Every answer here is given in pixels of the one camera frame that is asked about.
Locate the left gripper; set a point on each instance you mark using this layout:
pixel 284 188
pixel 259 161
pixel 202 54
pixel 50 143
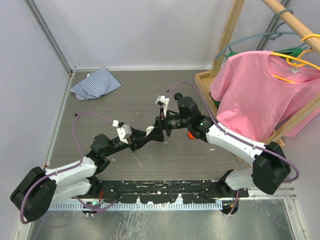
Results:
pixel 135 142

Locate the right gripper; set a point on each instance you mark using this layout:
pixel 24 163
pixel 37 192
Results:
pixel 162 121

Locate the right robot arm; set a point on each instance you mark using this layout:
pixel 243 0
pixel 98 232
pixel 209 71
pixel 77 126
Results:
pixel 267 171

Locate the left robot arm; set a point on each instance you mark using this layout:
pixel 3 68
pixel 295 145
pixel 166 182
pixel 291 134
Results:
pixel 41 188

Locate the black round charging case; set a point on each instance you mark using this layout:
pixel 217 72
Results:
pixel 178 96

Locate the green garment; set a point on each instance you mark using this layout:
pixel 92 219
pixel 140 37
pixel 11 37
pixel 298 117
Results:
pixel 216 103

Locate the blue striped cloth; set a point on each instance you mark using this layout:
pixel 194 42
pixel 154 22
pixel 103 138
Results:
pixel 95 85

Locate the wooden clothes rack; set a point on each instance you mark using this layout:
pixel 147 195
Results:
pixel 289 127

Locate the pink t-shirt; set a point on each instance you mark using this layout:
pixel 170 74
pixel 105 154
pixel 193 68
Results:
pixel 252 101

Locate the yellow hanger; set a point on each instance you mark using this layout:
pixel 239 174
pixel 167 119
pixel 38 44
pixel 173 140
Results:
pixel 297 59

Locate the green hanger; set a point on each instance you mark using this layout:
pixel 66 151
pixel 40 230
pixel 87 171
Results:
pixel 293 51

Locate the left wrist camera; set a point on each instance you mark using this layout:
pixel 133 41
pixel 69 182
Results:
pixel 124 133

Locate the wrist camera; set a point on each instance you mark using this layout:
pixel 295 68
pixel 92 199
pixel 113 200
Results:
pixel 163 102
pixel 124 133

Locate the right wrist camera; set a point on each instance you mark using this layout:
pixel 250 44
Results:
pixel 163 102

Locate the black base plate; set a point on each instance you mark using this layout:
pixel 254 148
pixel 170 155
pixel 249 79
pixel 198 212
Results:
pixel 160 191

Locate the aluminium frame post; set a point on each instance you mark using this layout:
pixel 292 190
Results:
pixel 47 29

